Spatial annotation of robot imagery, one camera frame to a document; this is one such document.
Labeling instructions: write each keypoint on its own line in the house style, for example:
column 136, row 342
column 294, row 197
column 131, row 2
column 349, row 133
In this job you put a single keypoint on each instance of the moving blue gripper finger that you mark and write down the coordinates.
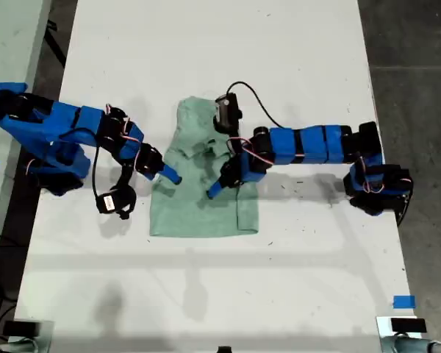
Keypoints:
column 172, row 174
column 215, row 189

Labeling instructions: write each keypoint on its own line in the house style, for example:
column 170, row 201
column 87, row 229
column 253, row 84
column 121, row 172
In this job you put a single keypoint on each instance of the pale green T-shirt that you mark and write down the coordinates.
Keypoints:
column 191, row 213

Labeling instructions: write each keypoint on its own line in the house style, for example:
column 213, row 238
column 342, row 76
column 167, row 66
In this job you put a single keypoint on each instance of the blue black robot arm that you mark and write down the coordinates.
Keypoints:
column 308, row 145
column 59, row 121

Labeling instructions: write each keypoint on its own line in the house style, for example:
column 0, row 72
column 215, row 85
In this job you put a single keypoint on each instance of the long blue tape strip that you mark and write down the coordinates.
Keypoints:
column 7, row 88

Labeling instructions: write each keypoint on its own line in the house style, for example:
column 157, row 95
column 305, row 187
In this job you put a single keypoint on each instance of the silver metal plate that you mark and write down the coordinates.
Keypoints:
column 383, row 327
column 46, row 331

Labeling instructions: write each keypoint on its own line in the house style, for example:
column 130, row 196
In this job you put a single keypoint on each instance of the small black box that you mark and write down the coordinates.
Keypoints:
column 408, row 325
column 20, row 328

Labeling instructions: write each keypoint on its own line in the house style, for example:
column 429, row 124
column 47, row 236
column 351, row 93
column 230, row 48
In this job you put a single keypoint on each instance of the square blue tape patch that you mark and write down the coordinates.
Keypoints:
column 404, row 302

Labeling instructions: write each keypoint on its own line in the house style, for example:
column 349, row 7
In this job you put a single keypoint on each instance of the grey clamp tube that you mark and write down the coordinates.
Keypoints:
column 14, row 346
column 411, row 345

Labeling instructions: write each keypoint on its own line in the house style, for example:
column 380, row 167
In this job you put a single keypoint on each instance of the black camera box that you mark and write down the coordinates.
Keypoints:
column 226, row 112
column 112, row 203

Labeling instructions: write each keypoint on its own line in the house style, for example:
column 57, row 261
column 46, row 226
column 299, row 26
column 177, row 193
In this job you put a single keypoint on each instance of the small black mount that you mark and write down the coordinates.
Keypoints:
column 225, row 350

